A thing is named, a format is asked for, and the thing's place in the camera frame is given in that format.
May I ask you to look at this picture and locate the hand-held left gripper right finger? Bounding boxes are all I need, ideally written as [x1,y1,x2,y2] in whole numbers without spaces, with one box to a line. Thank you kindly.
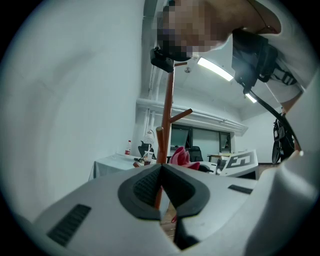
[161,163,258,251]

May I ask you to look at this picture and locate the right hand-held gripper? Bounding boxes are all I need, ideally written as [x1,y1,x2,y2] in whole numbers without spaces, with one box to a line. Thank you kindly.
[198,149,260,180]

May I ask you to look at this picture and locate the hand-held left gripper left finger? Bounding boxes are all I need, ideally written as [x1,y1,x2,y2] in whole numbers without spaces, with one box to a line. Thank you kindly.
[32,163,181,256]

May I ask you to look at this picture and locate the pink towel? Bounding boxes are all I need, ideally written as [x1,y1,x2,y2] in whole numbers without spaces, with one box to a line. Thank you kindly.
[166,146,201,171]

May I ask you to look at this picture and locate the wooden coat rack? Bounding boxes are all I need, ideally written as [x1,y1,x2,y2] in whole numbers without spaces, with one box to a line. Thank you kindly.
[154,61,193,211]

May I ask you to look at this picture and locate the person's left forearm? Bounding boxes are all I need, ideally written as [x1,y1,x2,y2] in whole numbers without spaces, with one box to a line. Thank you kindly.
[279,99,304,153]

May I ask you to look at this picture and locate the black office chair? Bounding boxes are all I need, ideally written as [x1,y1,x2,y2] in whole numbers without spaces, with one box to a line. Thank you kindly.
[189,145,204,163]
[138,140,157,160]

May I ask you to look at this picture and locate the dark framed window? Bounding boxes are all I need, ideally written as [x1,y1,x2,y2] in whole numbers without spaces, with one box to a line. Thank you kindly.
[169,123,232,163]

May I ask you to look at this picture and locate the table with light blue tablecloth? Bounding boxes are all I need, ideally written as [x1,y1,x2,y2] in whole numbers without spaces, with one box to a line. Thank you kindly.
[88,153,151,181]

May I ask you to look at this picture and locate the white ceiling pipes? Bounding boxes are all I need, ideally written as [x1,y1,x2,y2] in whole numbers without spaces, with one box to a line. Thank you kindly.
[136,97,248,133]

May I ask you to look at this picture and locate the dark drink cup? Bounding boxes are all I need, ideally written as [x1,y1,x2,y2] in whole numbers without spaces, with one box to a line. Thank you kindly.
[142,149,154,166]

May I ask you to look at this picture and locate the white desk fan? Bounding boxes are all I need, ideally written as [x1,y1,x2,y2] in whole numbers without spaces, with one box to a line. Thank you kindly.
[143,129,156,145]

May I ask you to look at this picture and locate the short ceiling light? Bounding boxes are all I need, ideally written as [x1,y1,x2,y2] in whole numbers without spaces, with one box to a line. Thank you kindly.
[244,92,258,104]

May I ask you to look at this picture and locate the long ceiling light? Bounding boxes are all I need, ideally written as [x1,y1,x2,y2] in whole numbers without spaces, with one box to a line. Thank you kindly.
[197,56,235,81]

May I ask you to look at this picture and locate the black chest box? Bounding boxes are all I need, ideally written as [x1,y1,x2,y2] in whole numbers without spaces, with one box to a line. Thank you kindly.
[231,29,278,95]

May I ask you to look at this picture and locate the person's head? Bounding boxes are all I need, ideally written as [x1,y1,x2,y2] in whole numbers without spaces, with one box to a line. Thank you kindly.
[156,0,282,62]

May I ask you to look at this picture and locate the person's white shirt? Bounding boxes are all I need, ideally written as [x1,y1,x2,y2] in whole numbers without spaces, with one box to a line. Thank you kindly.
[207,0,320,106]

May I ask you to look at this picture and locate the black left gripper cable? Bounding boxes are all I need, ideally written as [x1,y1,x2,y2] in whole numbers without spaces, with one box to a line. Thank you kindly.
[248,89,302,151]

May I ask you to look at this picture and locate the black head camera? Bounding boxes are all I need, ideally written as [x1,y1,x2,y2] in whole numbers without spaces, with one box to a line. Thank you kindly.
[149,46,176,73]

